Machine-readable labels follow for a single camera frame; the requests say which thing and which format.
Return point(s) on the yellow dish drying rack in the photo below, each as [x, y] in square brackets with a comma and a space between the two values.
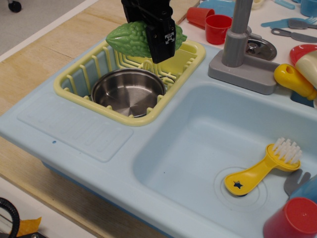
[76, 82]

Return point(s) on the chrome faucet handle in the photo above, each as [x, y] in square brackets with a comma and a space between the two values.
[259, 47]

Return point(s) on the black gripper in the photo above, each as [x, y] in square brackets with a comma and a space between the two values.
[160, 30]

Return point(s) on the grey toy knife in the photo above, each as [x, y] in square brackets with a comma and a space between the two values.
[296, 36]

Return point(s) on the blue cup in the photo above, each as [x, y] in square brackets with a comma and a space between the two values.
[308, 8]
[307, 190]

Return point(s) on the black caster wheel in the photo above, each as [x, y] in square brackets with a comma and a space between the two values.
[14, 6]

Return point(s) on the stainless steel pot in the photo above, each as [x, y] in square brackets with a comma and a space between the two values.
[129, 91]

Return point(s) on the grey toy spatula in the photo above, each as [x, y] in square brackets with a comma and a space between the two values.
[297, 24]

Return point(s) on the cream toy item top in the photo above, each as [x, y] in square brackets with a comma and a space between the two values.
[257, 4]

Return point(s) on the red cup bottom right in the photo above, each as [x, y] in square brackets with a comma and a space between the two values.
[297, 219]

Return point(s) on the grey toy faucet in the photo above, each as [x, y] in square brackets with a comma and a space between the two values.
[232, 65]

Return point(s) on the cream toy bottle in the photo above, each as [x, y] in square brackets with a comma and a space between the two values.
[307, 66]

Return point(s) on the blue cup top right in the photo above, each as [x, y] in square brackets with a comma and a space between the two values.
[308, 8]

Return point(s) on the blue toy plate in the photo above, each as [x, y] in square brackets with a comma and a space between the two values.
[223, 7]

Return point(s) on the light blue toy sink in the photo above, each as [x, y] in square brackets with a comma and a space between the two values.
[170, 172]

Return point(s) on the orange tape piece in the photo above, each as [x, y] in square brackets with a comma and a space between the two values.
[28, 227]

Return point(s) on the blue cup bottom right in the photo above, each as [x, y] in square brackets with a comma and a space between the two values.
[307, 190]

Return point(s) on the red cup upright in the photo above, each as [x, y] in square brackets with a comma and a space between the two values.
[216, 27]

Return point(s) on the green bumpy toy squash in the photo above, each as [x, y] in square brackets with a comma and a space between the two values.
[130, 39]

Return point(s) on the blue toy fork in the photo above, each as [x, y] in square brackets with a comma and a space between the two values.
[284, 22]

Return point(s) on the red toy plate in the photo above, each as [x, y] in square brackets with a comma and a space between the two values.
[299, 51]

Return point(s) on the red cup lying down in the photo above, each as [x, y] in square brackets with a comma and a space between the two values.
[197, 16]

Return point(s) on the grey fork in sink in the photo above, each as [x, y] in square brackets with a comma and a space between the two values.
[295, 180]

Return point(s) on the blue toy utensil top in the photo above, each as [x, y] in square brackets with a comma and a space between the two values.
[285, 4]

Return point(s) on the yellow dish brush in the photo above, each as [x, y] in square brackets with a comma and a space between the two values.
[283, 155]

